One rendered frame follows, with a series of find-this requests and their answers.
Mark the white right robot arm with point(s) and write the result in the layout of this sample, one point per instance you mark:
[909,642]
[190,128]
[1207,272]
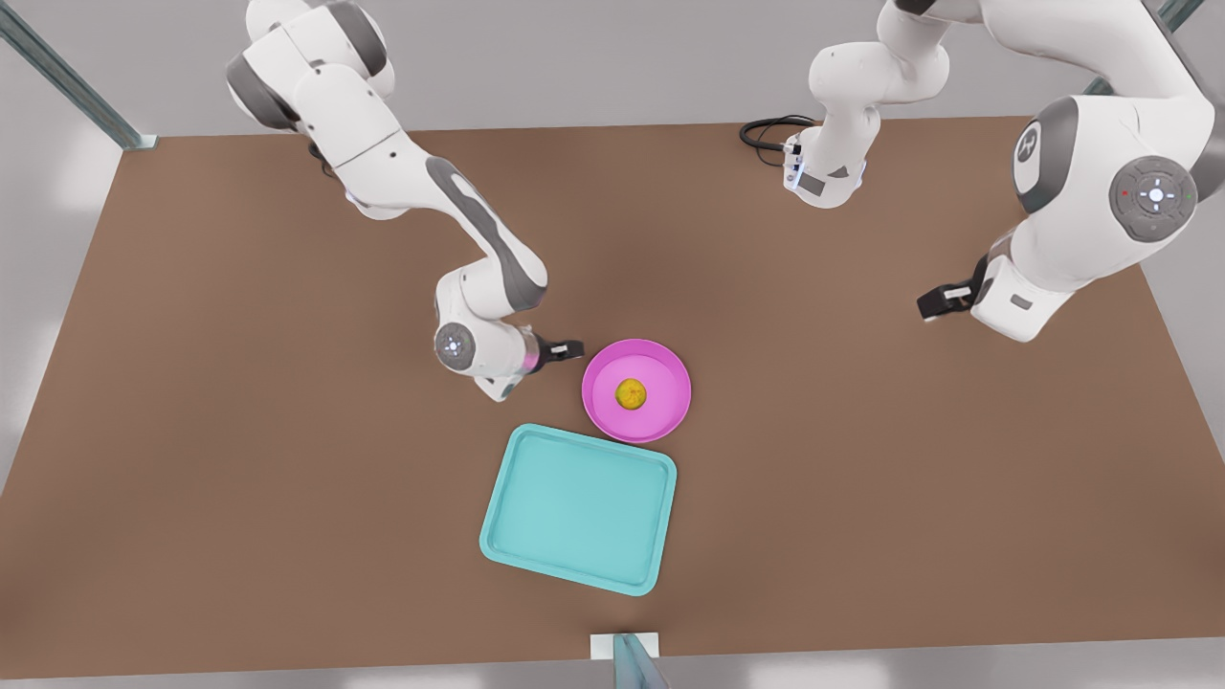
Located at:
[364,144]

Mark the teal rectangular tray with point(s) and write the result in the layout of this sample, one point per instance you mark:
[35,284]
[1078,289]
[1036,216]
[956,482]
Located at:
[579,507]

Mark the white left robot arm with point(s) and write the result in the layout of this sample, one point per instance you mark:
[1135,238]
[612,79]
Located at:
[1101,191]

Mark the silver frame post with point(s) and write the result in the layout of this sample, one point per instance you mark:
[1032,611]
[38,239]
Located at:
[632,660]
[67,77]
[1183,10]

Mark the pink round plate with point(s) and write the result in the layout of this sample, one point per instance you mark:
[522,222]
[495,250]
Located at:
[660,421]

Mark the small orange fruit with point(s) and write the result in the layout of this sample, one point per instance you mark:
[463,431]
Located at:
[631,394]

